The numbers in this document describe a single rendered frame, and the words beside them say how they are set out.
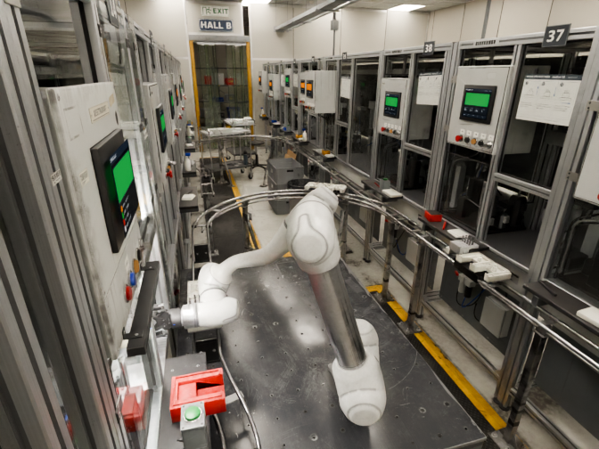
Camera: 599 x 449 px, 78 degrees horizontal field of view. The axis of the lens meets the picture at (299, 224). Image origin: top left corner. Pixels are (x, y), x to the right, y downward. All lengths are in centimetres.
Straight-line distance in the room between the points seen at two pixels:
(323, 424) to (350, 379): 28
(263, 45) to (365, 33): 262
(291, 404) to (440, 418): 55
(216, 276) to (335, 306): 56
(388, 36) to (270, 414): 994
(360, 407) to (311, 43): 920
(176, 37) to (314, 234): 872
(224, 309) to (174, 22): 850
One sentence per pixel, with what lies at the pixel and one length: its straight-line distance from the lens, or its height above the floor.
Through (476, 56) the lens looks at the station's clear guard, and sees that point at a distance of 257.
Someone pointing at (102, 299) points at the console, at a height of 150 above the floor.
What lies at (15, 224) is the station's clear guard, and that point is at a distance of 53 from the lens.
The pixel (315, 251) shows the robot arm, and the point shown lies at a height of 141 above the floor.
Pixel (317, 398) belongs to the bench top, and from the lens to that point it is 158.
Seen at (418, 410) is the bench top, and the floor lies 68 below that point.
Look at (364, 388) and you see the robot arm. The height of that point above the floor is 91.
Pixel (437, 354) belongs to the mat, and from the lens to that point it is 292.
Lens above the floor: 185
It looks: 23 degrees down
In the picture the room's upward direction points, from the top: straight up
